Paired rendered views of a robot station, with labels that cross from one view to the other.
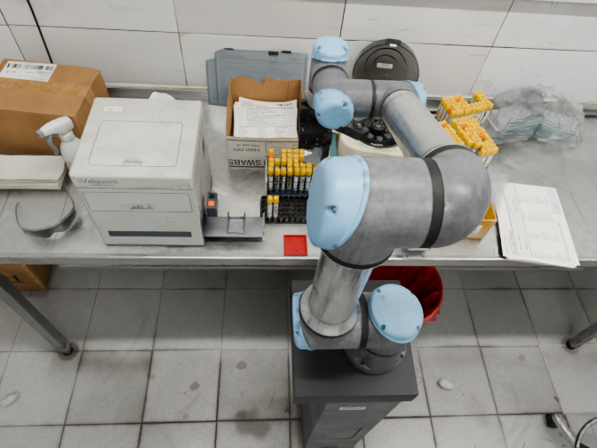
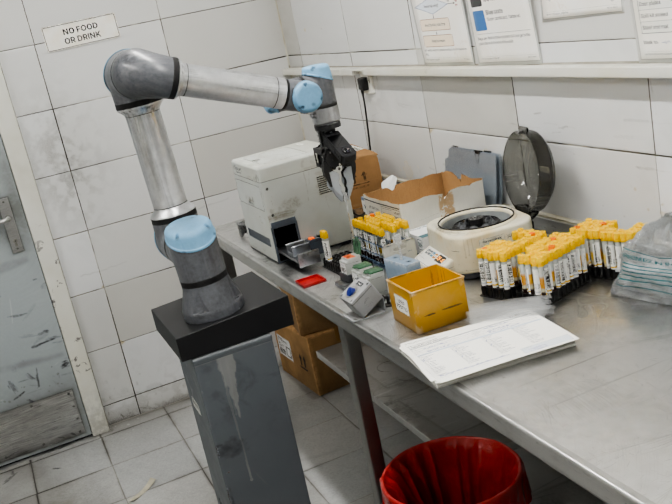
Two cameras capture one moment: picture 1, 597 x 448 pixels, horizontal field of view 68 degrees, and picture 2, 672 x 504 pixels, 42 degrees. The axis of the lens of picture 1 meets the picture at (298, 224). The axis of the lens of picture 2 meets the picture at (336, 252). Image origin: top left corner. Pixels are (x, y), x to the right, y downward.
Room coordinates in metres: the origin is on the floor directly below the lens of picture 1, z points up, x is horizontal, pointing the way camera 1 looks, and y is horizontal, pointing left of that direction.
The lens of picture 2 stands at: (0.28, -2.28, 1.61)
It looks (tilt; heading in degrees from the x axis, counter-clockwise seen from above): 16 degrees down; 78
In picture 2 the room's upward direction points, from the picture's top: 12 degrees counter-clockwise
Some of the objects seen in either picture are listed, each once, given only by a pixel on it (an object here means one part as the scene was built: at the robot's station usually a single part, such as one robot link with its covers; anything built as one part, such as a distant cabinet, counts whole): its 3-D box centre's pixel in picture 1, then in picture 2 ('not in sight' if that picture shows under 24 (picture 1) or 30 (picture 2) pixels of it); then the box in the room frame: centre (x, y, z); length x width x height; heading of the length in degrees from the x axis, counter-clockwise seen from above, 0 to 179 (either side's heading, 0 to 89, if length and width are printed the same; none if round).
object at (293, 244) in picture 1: (295, 244); (310, 280); (0.69, 0.00, 0.88); 0.07 x 0.07 x 0.01; 8
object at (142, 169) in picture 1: (156, 174); (294, 199); (0.77, 0.40, 1.03); 0.31 x 0.27 x 0.30; 98
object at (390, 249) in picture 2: (298, 178); (384, 247); (0.92, 0.02, 0.91); 0.20 x 0.10 x 0.07; 98
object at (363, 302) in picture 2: (415, 233); (368, 295); (0.76, -0.34, 0.92); 0.13 x 0.07 x 0.08; 8
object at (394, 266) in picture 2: not in sight; (404, 278); (0.86, -0.32, 0.92); 0.10 x 0.07 x 0.10; 104
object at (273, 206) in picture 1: (290, 200); (344, 249); (0.81, 0.03, 0.93); 0.17 x 0.09 x 0.11; 98
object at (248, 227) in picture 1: (228, 224); (296, 249); (0.70, 0.20, 0.92); 0.21 x 0.07 x 0.05; 98
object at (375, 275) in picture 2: not in sight; (374, 282); (0.81, -0.24, 0.91); 0.05 x 0.04 x 0.07; 8
